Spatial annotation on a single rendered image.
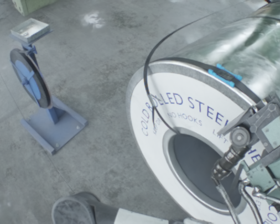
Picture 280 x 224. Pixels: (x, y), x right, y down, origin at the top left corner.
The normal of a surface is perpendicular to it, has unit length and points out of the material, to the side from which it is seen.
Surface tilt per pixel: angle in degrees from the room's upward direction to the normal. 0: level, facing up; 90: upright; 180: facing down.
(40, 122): 0
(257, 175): 58
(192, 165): 36
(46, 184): 0
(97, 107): 0
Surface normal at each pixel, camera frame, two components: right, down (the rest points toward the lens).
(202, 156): 0.36, -0.25
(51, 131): -0.04, -0.69
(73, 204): 0.00, -0.22
